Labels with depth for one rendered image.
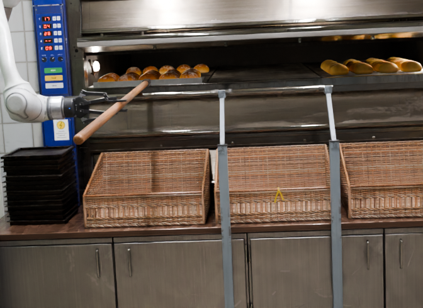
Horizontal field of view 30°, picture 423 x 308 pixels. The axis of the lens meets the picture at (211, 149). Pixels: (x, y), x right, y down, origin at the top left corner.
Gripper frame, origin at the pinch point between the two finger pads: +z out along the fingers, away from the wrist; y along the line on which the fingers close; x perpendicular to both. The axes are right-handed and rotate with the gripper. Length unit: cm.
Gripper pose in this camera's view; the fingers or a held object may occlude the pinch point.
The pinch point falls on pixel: (118, 105)
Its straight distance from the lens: 301.8
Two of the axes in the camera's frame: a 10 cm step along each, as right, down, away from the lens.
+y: 0.4, 9.9, 1.6
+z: 10.0, -0.4, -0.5
